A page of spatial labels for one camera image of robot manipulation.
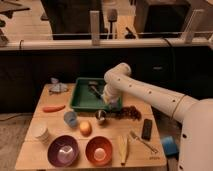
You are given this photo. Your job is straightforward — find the dark grape bunch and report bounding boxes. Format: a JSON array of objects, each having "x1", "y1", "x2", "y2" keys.
[{"x1": 115, "y1": 106, "x2": 141, "y2": 120}]

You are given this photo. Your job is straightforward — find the light blue cup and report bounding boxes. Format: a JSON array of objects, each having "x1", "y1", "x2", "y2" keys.
[{"x1": 64, "y1": 111, "x2": 78, "y2": 127}]

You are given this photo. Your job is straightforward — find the green plastic tray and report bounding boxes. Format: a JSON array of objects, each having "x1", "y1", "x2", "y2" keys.
[{"x1": 70, "y1": 77, "x2": 122, "y2": 112}]

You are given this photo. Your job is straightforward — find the wooden table top board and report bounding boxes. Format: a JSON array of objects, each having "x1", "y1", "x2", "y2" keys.
[{"x1": 15, "y1": 84, "x2": 167, "y2": 171}]

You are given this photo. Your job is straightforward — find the white paper cup stack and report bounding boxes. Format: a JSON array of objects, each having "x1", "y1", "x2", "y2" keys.
[{"x1": 32, "y1": 122, "x2": 50, "y2": 143}]

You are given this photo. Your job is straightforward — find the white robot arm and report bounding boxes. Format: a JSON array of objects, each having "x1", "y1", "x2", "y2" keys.
[{"x1": 102, "y1": 63, "x2": 213, "y2": 171}]

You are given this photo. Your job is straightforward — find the silver fork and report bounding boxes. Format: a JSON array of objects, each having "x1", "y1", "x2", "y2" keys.
[{"x1": 130, "y1": 131, "x2": 158, "y2": 154}]

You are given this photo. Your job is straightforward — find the black rectangular sponge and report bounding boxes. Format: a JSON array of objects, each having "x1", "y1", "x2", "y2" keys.
[{"x1": 141, "y1": 119, "x2": 152, "y2": 140}]

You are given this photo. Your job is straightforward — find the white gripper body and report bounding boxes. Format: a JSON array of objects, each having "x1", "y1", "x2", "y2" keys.
[{"x1": 102, "y1": 84, "x2": 120, "y2": 109}]

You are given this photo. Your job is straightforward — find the blue object beside table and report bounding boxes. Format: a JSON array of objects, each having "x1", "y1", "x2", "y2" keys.
[{"x1": 161, "y1": 136, "x2": 179, "y2": 156}]

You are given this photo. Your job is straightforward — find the small metal cup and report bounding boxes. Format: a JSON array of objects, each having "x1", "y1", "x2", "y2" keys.
[{"x1": 95, "y1": 110, "x2": 106, "y2": 125}]

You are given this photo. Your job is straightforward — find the purple bowl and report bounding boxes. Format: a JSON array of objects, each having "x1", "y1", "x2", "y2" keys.
[{"x1": 47, "y1": 135, "x2": 79, "y2": 167}]

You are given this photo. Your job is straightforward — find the orange bowl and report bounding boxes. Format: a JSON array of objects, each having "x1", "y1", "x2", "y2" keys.
[{"x1": 85, "y1": 136, "x2": 113, "y2": 166}]

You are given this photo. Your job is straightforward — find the metal brush in tray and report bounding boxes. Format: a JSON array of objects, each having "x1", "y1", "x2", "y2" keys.
[{"x1": 88, "y1": 81, "x2": 102, "y2": 99}]

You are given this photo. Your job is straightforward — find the yellow orange fruit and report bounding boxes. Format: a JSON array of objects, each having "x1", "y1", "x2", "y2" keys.
[{"x1": 79, "y1": 121, "x2": 92, "y2": 136}]

